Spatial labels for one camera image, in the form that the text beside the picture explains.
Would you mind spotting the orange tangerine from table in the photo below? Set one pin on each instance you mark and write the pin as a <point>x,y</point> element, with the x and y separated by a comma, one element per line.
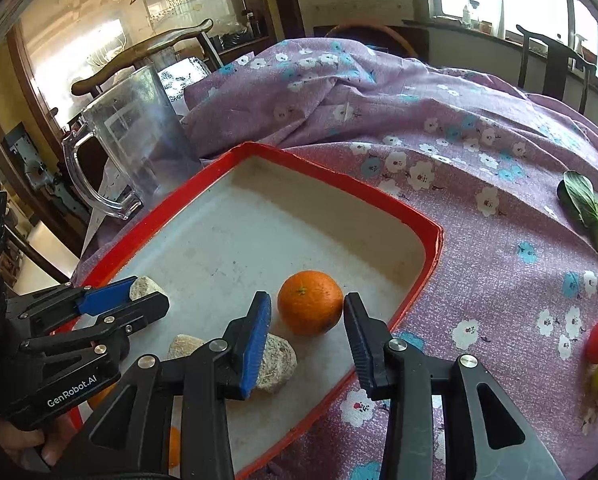
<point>310,303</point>

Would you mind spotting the green leafy vegetable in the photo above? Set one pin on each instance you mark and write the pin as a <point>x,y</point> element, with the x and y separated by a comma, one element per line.
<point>579,201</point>

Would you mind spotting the orange tangerine tray right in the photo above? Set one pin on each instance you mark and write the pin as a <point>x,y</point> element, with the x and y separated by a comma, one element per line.
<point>174,447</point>

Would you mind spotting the orange tangerine tray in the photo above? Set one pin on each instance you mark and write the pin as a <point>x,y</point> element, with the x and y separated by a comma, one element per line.
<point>174,447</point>
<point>95,400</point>

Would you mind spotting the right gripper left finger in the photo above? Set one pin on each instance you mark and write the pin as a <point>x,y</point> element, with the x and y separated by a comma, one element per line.
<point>128,435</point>

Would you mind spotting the dark wooden chair far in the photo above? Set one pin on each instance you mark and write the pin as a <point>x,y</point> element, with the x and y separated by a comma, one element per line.
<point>557,69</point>

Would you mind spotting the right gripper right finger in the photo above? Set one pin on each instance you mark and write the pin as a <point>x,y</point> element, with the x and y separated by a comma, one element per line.
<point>485,434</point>

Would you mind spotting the person's left hand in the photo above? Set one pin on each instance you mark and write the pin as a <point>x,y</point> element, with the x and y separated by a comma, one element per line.
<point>53,439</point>

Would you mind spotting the wooden chair near pitcher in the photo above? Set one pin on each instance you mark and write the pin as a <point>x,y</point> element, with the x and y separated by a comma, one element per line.
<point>147,52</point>

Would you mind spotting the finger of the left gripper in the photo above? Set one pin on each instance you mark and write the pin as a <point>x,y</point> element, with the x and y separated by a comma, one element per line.
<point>51,308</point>
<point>112,329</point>

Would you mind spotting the orange tangerine tray left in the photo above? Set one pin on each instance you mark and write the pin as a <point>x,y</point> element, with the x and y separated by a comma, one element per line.
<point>95,400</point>

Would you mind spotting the red rimmed white tray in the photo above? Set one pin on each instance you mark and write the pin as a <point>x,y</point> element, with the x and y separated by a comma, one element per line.
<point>254,217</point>

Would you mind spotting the round backed wooden chair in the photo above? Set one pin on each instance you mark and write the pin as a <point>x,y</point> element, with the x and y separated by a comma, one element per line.
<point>377,37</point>

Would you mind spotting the clear plastic pitcher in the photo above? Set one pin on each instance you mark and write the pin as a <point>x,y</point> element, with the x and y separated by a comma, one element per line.
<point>136,125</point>

